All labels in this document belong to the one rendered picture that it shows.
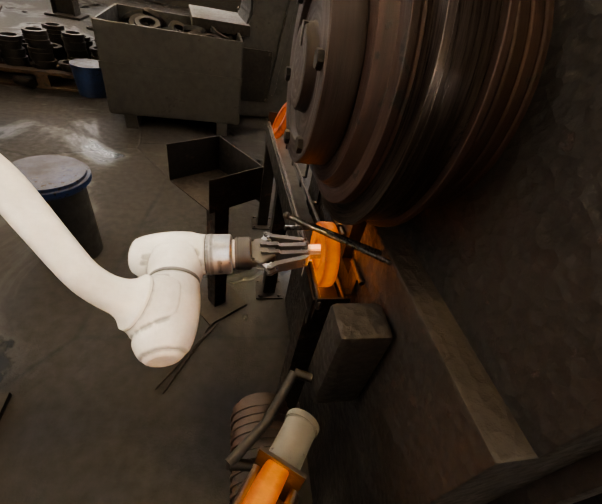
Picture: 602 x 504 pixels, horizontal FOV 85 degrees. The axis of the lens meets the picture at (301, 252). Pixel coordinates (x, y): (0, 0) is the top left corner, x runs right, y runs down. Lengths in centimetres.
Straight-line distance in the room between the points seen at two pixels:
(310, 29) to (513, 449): 57
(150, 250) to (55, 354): 92
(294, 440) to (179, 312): 28
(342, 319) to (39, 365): 123
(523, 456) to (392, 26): 49
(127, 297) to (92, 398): 85
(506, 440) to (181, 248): 60
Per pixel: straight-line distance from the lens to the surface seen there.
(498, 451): 47
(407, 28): 42
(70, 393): 146
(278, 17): 348
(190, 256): 69
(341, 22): 45
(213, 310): 156
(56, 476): 136
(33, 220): 64
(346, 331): 55
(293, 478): 55
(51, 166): 176
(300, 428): 58
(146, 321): 61
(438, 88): 40
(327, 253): 70
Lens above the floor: 123
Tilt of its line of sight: 40 degrees down
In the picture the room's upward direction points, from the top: 13 degrees clockwise
